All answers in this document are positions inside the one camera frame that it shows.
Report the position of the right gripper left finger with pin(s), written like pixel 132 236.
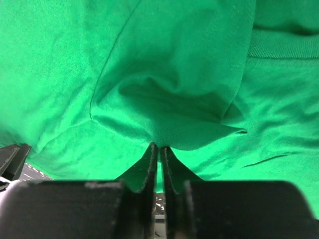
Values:
pixel 135 218

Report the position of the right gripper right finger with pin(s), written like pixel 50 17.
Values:
pixel 176 179

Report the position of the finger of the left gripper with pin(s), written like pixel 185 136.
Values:
pixel 12 160

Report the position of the green t-shirt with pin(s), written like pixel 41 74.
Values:
pixel 232 86

